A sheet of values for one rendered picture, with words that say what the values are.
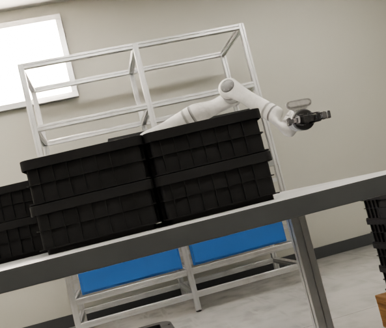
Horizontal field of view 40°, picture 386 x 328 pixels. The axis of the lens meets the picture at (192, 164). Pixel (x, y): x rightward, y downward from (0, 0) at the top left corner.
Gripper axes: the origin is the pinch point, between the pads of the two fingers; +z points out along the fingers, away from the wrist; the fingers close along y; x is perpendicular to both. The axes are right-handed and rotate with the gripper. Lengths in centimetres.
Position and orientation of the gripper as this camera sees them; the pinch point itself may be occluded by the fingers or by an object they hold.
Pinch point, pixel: (312, 116)
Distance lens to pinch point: 181.5
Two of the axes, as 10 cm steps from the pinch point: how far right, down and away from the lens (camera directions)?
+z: 0.4, 0.1, -10.0
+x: -1.9, -9.8, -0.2
